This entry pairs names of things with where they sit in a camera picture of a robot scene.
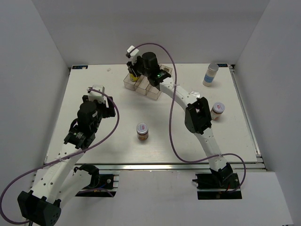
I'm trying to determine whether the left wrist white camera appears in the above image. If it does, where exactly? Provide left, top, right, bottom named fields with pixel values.
left=87, top=85, right=105, bottom=104

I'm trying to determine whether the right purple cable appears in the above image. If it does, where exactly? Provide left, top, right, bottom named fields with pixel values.
left=131, top=43, right=246, bottom=194

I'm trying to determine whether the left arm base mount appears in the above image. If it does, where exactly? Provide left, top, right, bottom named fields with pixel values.
left=72, top=164, right=119, bottom=198

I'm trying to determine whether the clear plastic organizer tray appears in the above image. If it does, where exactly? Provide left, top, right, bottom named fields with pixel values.
left=123, top=65, right=172, bottom=100

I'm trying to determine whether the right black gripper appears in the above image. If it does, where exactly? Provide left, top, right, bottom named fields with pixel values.
left=127, top=56, right=151, bottom=78

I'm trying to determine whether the red label spice jar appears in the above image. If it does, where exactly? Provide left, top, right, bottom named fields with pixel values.
left=136, top=123, right=149, bottom=140

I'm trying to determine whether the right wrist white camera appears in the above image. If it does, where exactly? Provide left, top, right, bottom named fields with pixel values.
left=126, top=45, right=139, bottom=65

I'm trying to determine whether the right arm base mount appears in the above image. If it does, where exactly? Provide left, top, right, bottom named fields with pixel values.
left=192, top=173, right=242, bottom=200

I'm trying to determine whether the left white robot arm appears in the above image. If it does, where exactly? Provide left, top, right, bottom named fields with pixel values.
left=17, top=94, right=116, bottom=226

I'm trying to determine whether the purple cable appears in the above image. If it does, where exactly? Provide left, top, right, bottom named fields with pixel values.
left=0, top=88, right=120, bottom=225
left=131, top=43, right=246, bottom=194

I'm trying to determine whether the wrist white camera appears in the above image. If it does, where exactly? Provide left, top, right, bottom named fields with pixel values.
left=126, top=45, right=139, bottom=65
left=87, top=85, right=105, bottom=104

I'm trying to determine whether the white bottle silver cap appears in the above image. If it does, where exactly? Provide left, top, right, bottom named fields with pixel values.
left=190, top=90, right=200, bottom=98

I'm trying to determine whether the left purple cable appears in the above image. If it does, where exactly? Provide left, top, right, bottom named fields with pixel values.
left=0, top=88, right=120, bottom=225

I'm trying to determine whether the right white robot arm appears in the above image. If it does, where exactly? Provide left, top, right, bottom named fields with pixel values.
left=126, top=51, right=233, bottom=188

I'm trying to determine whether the yellow label brown bottle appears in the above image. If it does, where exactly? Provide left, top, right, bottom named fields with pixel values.
left=129, top=73, right=139, bottom=82

